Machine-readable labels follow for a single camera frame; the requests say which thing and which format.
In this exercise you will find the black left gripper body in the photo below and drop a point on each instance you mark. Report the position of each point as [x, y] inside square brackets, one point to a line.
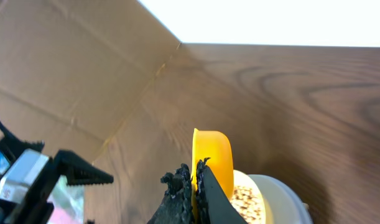
[34, 208]

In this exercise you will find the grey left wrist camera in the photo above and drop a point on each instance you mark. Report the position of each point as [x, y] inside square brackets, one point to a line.
[20, 177]

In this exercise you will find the yellow measuring scoop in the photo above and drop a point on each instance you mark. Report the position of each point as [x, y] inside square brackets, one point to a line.
[216, 146]

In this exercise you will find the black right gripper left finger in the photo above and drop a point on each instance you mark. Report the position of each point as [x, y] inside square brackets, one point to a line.
[176, 205]

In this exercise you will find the soybeans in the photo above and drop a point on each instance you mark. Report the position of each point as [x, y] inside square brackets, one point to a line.
[247, 204]

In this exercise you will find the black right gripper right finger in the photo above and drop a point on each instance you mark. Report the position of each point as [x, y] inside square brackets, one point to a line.
[212, 205]

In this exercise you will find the brown cardboard panel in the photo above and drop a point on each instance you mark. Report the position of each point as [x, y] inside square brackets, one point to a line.
[72, 71]

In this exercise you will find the white digital kitchen scale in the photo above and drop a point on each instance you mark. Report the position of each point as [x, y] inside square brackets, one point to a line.
[282, 204]

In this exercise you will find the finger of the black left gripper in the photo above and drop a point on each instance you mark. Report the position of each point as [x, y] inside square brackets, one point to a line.
[12, 148]
[78, 171]

